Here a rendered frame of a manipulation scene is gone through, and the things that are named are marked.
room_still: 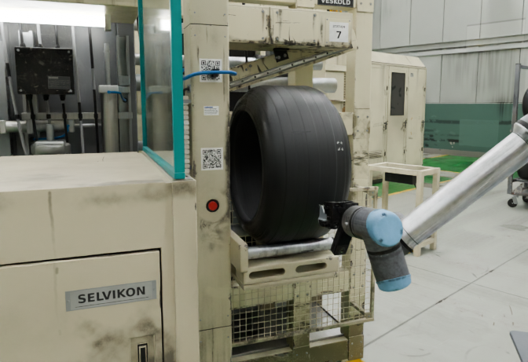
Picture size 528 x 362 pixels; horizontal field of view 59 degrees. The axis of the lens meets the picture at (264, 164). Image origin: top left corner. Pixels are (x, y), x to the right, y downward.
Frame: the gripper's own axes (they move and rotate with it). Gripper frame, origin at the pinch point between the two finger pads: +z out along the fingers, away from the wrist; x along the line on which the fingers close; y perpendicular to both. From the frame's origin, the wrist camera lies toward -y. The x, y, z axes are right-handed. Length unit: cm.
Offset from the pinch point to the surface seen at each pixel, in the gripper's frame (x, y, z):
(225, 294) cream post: 28.2, -26.1, 21.6
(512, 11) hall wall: -906, 351, 718
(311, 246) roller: -1.4, -10.8, 11.9
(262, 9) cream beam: 4, 79, 35
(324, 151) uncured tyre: 0.2, 22.3, -4.1
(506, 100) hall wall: -905, 135, 746
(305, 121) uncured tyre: 5.1, 32.4, -0.9
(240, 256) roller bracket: 25.8, -10.3, 8.2
